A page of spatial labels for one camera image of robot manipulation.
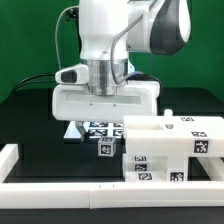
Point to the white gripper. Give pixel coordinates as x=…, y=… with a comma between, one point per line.
x=72, y=100

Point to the white tagged cube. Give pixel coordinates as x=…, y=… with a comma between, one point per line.
x=107, y=146

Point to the white chair back frame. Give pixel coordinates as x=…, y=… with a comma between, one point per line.
x=193, y=136

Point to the white seat block with pegs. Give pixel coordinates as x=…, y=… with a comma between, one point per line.
x=177, y=162

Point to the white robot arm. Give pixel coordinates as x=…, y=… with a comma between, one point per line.
x=104, y=86

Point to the white chair seat plate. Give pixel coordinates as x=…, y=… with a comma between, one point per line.
x=94, y=130

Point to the white front barrier rail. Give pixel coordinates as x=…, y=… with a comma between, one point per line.
x=110, y=195

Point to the white barrier rail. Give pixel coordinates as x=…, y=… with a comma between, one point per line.
x=110, y=195
x=214, y=167
x=8, y=157

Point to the white left barrier rail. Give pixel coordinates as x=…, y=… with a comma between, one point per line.
x=8, y=157

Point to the white right barrier rail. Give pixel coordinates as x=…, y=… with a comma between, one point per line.
x=214, y=167

